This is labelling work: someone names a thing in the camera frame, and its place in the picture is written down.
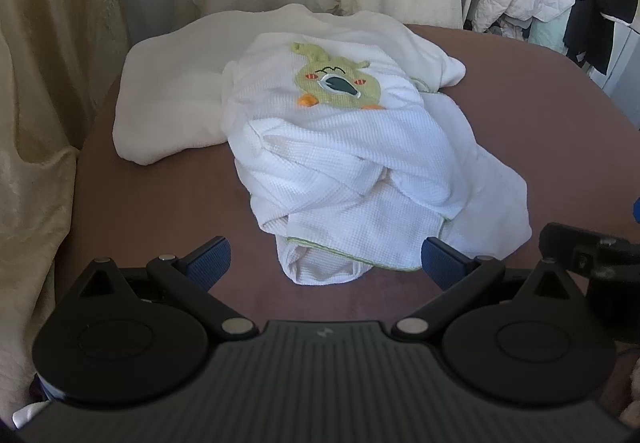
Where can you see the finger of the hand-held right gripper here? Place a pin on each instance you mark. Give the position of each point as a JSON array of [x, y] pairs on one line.
[[565, 238]]

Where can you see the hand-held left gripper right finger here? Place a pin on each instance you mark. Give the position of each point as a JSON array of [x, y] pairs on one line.
[[442, 263]]

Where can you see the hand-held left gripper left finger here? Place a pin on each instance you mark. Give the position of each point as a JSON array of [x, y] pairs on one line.
[[210, 260]]

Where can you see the white waffle bathrobe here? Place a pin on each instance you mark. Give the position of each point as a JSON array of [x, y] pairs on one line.
[[350, 158]]

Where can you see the pile of clothes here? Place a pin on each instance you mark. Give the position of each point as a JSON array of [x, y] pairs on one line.
[[510, 29]]

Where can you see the cream fleece blanket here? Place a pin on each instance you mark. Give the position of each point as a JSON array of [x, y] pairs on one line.
[[170, 88]]

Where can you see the mint green garment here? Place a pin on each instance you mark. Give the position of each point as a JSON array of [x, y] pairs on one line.
[[547, 30]]

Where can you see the cream curtain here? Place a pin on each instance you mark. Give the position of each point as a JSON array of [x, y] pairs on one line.
[[65, 73]]

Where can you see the white cloth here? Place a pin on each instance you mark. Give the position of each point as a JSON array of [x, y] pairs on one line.
[[27, 415]]

